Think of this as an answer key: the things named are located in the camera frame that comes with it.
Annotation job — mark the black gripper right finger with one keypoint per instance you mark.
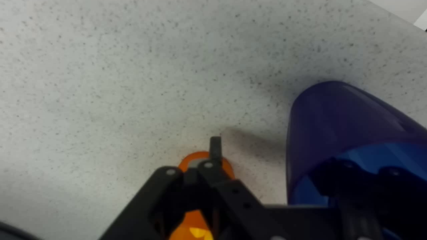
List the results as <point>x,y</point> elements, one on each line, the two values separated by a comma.
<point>390,204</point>

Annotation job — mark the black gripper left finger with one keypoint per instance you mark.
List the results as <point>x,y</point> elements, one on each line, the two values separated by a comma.
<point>169,195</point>

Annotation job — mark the blue plastic cup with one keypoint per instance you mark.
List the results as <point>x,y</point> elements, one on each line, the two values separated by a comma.
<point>338,120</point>

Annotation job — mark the orange plastic cup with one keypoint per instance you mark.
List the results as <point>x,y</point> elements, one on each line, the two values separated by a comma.
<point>194,225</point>

